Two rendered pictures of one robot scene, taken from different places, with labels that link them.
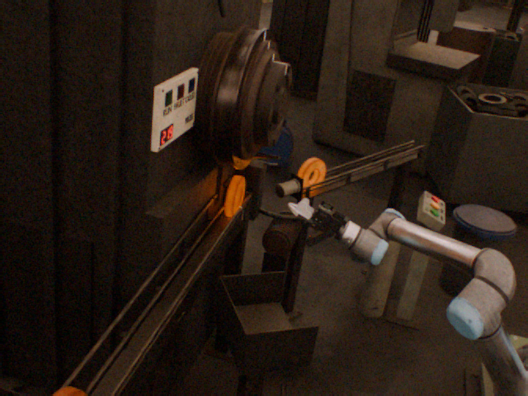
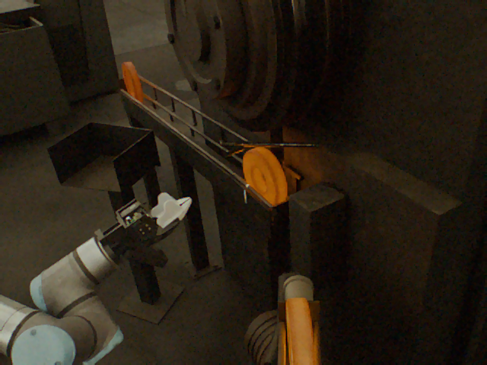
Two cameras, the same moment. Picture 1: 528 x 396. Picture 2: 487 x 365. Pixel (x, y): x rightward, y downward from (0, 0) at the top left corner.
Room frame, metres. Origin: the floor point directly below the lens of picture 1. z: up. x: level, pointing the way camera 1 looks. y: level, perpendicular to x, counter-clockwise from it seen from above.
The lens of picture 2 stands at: (2.65, -0.53, 1.33)
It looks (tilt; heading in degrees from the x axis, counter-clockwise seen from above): 33 degrees down; 141
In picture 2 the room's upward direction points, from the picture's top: 6 degrees counter-clockwise
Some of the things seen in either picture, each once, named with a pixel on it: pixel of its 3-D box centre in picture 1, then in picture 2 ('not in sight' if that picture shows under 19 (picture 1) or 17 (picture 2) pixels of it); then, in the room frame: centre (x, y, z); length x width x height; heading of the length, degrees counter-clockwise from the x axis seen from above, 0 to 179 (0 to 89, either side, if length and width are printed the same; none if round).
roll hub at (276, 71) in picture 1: (274, 104); (200, 29); (1.90, 0.01, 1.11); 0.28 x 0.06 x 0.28; 167
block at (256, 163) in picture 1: (248, 188); (318, 238); (2.16, 0.06, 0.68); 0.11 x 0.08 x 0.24; 77
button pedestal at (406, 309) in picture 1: (418, 262); not in sight; (2.43, -0.76, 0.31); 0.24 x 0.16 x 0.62; 167
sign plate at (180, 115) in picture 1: (176, 108); not in sight; (1.62, 0.28, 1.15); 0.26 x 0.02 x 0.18; 167
